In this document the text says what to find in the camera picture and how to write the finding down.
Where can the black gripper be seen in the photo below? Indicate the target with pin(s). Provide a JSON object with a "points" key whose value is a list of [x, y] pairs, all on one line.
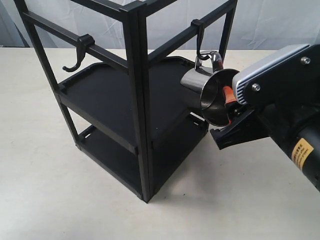
{"points": [[253, 124]]}

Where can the stainless steel mug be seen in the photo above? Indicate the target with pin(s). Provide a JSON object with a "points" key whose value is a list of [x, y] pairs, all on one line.
{"points": [[202, 89]]}

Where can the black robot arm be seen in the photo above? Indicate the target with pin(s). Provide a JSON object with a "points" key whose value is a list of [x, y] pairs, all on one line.
{"points": [[292, 122]]}

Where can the black hook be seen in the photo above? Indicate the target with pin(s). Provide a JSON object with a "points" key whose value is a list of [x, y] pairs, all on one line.
{"points": [[200, 34], [83, 43]]}

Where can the black metal shelf rack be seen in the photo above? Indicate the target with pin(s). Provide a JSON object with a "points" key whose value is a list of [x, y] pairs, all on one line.
{"points": [[126, 113]]}

